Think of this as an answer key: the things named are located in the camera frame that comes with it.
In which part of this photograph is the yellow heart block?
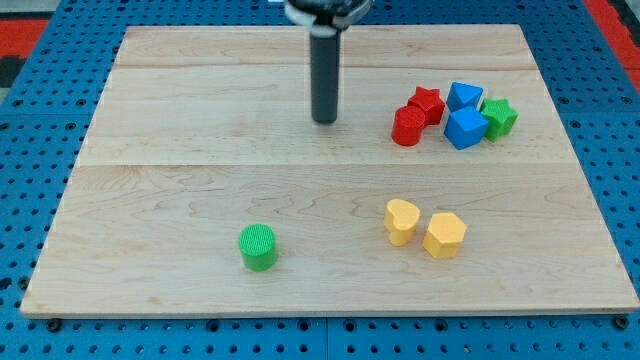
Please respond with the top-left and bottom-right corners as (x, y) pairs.
(384, 199), (421, 246)

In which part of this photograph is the green star block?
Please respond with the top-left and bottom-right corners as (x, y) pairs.
(480, 98), (519, 142)

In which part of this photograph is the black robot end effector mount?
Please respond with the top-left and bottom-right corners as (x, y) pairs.
(284, 0), (373, 36)

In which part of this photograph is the green cylinder block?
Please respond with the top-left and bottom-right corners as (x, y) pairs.
(238, 223), (279, 272)

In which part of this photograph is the blue triangle block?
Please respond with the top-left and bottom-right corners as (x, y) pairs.
(446, 82), (484, 112)

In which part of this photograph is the light wooden board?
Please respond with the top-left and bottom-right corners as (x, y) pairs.
(20, 25), (639, 319)

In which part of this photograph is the yellow hexagon block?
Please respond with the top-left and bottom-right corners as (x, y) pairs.
(422, 212), (467, 259)

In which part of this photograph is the red cylinder block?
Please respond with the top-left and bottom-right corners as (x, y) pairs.
(391, 105), (426, 146)

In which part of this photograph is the red star block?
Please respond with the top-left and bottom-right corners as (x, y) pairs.
(407, 86), (445, 126)

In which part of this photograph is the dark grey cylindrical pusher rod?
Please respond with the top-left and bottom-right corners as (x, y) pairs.
(310, 33), (340, 124)

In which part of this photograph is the blue cube block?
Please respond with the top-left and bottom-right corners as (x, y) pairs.
(444, 106), (489, 150)

